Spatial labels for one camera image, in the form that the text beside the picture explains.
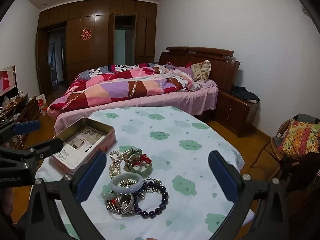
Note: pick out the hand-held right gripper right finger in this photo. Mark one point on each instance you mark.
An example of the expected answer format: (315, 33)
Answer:
(222, 177)

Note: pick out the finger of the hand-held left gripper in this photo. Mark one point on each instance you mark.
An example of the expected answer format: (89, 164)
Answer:
(26, 127)
(48, 147)

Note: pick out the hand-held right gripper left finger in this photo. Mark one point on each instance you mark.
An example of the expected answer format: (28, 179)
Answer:
(91, 175)

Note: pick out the green jade pendant red knot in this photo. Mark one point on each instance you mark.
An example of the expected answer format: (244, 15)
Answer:
(106, 193)

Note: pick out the pale jade bangle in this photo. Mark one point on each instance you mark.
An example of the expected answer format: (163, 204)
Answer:
(117, 188)

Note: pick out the pink metal tin box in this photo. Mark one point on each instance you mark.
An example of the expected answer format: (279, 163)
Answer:
(105, 140)

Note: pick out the silver bangle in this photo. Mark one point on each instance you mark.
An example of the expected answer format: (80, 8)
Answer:
(122, 211)

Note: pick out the wooden television cabinet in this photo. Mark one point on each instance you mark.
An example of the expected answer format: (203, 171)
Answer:
(27, 110)

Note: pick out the white shopping bag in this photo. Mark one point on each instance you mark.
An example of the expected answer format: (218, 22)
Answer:
(41, 102)

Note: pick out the flat screen television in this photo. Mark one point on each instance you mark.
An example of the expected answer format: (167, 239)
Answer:
(7, 80)

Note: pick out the wooden chair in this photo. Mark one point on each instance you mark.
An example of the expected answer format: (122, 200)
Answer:
(275, 142)

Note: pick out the wooden nightstand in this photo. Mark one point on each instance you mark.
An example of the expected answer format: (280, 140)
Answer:
(235, 115)

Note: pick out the dark garment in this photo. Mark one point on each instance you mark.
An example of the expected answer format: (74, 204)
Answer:
(302, 170)

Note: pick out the patchwork quilt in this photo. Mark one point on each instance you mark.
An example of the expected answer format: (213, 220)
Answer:
(112, 90)

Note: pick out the dark clothes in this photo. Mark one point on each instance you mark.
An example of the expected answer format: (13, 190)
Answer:
(245, 93)

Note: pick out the colourful patterned cushion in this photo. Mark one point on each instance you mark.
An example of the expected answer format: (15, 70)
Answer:
(300, 137)

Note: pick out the wooden bed pink sheet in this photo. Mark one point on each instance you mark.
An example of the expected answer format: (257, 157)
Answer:
(175, 100)

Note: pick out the brown wooden wardrobe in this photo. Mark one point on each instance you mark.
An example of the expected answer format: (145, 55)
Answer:
(97, 47)

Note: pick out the floral pillow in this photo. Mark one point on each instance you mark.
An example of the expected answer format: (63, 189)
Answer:
(201, 71)

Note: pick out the red paper decoration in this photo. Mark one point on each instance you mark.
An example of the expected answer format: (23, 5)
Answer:
(86, 34)

